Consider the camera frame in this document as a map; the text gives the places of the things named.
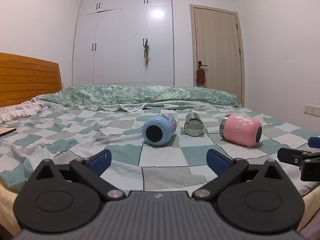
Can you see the wall socket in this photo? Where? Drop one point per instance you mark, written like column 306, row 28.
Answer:
column 312, row 110

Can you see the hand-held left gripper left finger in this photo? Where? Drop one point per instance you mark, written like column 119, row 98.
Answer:
column 100, row 162

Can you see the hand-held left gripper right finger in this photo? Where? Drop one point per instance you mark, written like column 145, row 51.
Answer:
column 217, row 161

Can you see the thin brown book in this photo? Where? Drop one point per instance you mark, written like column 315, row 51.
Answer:
column 6, row 131

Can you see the green hanging ornament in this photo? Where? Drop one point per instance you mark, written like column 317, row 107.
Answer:
column 146, row 51

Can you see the checkered bed sheet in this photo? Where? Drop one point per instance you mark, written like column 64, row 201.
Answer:
column 75, row 135

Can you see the pink cup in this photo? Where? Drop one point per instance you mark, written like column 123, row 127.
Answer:
column 241, row 130

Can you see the green floral quilt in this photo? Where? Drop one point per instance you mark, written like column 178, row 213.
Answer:
column 140, row 94

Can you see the blue cup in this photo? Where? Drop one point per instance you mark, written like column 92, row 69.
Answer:
column 157, row 131

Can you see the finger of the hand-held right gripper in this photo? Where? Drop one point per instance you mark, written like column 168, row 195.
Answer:
column 315, row 142
column 287, row 155

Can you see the yellow mattress cover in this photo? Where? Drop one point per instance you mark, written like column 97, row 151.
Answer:
column 8, row 205

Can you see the floral lace pillow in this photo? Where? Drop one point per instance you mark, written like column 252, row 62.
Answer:
column 17, row 111

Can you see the beige door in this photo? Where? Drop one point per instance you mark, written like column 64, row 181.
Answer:
column 216, row 47

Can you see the stainless steel cup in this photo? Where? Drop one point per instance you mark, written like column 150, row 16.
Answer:
column 193, row 125

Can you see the brown hanging pouch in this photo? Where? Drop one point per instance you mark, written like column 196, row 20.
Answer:
column 201, row 76

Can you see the white wardrobe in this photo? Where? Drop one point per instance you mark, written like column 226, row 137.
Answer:
column 120, row 37

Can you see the wooden headboard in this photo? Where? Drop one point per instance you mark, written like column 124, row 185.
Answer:
column 27, row 77

